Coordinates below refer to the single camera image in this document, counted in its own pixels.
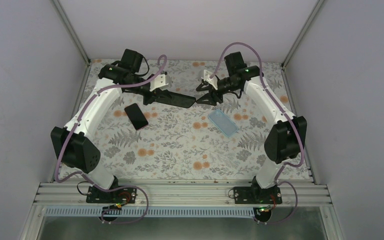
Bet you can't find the light blue phone case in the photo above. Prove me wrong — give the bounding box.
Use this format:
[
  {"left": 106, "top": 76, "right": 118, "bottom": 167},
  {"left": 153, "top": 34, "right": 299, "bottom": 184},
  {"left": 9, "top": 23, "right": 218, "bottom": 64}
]
[{"left": 208, "top": 109, "right": 239, "bottom": 137}]

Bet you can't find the black smartphone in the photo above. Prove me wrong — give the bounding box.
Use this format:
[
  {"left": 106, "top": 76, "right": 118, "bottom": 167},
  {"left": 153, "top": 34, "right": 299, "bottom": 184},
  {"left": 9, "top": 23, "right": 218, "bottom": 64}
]
[{"left": 124, "top": 103, "right": 149, "bottom": 131}]

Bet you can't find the black phone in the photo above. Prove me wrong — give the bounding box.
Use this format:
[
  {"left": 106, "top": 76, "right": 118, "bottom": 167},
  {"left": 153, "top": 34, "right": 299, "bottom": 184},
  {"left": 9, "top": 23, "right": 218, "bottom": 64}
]
[{"left": 156, "top": 91, "right": 196, "bottom": 109}]

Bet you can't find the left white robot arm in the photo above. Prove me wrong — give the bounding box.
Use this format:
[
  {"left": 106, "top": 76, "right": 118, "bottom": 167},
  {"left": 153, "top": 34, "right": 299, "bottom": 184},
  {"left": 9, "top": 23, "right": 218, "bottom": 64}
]
[{"left": 50, "top": 49, "right": 168, "bottom": 203}]

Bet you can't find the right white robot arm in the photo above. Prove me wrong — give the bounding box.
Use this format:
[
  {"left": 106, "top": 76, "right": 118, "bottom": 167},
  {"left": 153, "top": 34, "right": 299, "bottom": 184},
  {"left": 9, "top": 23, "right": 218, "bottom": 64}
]
[{"left": 196, "top": 51, "right": 307, "bottom": 204}]

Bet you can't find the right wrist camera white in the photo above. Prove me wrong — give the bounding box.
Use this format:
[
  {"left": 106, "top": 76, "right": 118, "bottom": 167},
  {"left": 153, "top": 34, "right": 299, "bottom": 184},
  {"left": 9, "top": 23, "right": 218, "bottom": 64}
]
[{"left": 201, "top": 69, "right": 219, "bottom": 90}]

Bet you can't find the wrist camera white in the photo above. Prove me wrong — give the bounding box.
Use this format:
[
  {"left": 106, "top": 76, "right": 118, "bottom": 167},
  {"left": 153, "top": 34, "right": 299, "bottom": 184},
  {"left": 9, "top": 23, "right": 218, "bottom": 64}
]
[
  {"left": 149, "top": 73, "right": 173, "bottom": 92},
  {"left": 201, "top": 69, "right": 219, "bottom": 90}
]

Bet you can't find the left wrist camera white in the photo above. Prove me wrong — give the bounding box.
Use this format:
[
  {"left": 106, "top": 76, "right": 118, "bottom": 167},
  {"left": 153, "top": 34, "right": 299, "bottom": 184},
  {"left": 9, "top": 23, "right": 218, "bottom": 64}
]
[{"left": 149, "top": 73, "right": 173, "bottom": 92}]

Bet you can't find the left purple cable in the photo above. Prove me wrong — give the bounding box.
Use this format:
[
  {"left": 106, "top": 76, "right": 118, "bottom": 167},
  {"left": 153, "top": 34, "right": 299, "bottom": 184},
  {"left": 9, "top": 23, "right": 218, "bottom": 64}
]
[{"left": 54, "top": 54, "right": 168, "bottom": 193}]

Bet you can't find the purple cable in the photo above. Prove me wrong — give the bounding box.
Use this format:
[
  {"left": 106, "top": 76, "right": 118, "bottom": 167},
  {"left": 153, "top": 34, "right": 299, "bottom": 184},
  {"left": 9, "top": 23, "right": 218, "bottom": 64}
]
[
  {"left": 208, "top": 42, "right": 307, "bottom": 226},
  {"left": 54, "top": 54, "right": 168, "bottom": 193}
]

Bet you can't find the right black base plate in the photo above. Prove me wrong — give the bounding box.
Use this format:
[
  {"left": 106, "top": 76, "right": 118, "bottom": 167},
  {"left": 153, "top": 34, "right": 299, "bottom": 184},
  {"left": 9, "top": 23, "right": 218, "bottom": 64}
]
[{"left": 228, "top": 185, "right": 283, "bottom": 205}]

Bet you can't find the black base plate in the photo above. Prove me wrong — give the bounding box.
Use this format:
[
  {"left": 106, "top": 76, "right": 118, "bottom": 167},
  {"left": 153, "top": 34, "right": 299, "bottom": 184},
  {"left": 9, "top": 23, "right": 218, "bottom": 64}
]
[
  {"left": 228, "top": 185, "right": 283, "bottom": 205},
  {"left": 85, "top": 186, "right": 137, "bottom": 205}
]

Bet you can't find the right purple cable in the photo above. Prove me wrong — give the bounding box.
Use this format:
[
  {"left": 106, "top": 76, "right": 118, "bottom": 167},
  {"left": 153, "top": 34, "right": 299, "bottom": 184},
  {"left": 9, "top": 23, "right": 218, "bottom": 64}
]
[{"left": 208, "top": 42, "right": 307, "bottom": 226}]

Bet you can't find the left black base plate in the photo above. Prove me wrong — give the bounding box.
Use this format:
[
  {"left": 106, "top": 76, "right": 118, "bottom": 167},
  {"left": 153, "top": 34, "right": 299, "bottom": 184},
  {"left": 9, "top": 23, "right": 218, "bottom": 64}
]
[{"left": 85, "top": 186, "right": 137, "bottom": 205}]

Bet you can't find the aluminium rail base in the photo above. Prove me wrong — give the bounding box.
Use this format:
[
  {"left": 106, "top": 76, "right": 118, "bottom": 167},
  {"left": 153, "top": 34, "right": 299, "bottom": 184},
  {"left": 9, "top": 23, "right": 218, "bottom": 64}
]
[{"left": 21, "top": 180, "right": 343, "bottom": 240}]

